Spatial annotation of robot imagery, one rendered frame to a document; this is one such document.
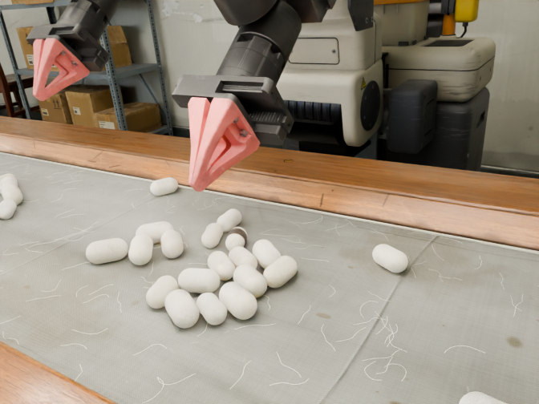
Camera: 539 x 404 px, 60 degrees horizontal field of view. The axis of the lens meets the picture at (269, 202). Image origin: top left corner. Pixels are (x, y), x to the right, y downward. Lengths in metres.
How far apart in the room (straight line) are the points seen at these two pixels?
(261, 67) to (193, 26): 2.67
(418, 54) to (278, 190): 0.73
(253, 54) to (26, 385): 0.32
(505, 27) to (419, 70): 1.16
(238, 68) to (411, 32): 0.85
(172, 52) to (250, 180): 2.74
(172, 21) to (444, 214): 2.88
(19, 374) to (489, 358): 0.29
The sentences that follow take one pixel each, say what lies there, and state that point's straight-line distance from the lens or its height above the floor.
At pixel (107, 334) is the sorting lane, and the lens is 0.38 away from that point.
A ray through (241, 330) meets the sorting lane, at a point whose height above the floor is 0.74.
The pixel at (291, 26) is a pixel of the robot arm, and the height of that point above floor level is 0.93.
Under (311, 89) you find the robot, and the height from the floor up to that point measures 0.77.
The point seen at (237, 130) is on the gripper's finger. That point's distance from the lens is 0.43.
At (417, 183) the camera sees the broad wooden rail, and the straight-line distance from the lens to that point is 0.52.
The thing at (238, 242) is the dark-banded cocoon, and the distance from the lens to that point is 0.43.
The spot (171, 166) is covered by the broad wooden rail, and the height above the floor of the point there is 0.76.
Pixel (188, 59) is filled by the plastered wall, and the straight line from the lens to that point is 3.19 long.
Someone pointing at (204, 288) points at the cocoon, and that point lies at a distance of 0.38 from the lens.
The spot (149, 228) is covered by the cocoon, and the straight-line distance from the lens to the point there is 0.47.
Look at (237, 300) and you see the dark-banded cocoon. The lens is 0.35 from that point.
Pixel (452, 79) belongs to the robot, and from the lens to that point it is 1.18.
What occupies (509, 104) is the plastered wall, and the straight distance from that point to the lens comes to 2.36.
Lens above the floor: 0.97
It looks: 25 degrees down
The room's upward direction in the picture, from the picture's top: 5 degrees counter-clockwise
